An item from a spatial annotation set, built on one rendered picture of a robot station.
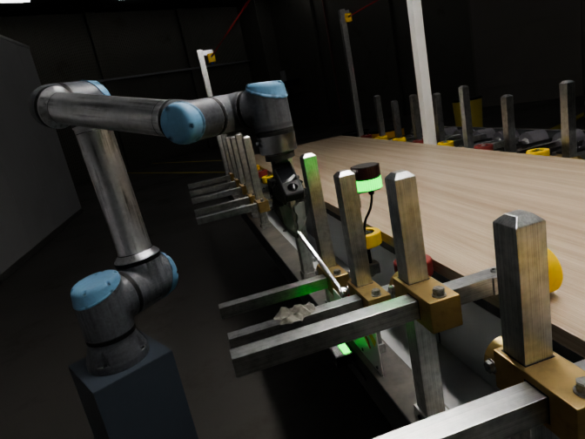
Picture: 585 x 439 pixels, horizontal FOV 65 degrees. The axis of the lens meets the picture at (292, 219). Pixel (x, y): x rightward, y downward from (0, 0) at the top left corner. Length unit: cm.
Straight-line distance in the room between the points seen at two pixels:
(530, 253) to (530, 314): 7
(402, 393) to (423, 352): 18
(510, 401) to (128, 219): 126
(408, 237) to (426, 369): 24
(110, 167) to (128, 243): 24
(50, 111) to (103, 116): 21
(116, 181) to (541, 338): 127
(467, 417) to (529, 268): 16
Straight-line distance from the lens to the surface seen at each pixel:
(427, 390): 86
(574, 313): 81
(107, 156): 153
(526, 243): 51
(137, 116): 114
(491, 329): 103
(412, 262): 74
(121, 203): 154
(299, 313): 94
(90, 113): 127
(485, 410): 52
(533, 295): 53
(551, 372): 56
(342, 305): 96
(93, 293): 146
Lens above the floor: 129
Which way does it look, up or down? 15 degrees down
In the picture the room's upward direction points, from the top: 11 degrees counter-clockwise
